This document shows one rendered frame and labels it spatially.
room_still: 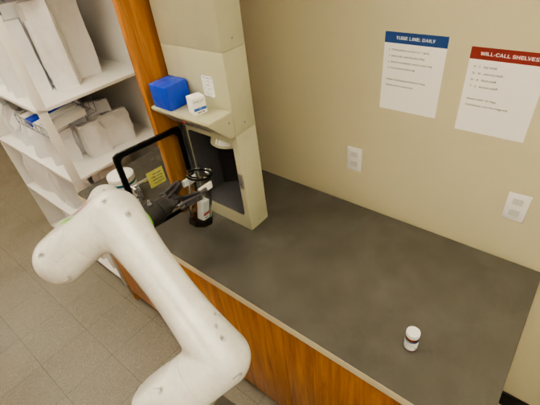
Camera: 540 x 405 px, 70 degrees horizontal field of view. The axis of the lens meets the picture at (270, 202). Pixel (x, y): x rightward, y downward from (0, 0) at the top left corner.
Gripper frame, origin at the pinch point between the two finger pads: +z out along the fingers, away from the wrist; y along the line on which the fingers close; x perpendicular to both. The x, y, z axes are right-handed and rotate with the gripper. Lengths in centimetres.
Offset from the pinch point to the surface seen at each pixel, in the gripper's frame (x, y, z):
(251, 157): -7.1, -13.7, 17.7
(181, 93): -33.9, 6.4, 6.6
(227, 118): -27.6, -13.9, 9.1
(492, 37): -49, -81, 56
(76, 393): 122, 58, -77
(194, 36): -53, -2, 11
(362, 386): 42, -84, -14
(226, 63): -45.9, -13.9, 12.8
